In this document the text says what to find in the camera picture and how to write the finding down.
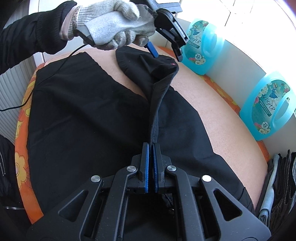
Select blue detergent bottle right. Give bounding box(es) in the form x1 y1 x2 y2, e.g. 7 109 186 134
239 72 295 141

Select grey-blue folded jeans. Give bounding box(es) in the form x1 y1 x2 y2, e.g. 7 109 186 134
258 154 280 227

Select blue detergent bottle left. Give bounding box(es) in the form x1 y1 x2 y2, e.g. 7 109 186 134
182 19 225 75

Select black pants pink waistband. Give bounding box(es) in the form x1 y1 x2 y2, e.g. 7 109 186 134
26 45 256 241

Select white radiator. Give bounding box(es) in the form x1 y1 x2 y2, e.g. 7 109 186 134
0 57 36 143

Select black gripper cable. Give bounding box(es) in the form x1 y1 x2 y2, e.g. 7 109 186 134
0 43 90 112

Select left forearm black sleeve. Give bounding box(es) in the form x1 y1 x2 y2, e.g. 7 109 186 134
1 1 77 74

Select dark textured folded pants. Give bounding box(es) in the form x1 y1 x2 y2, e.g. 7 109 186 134
269 150 295 233

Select left hand grey glove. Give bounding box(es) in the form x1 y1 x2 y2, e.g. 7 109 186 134
59 1 156 50

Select blue detergent bottle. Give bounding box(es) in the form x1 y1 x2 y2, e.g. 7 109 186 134
239 72 295 141
182 19 225 75

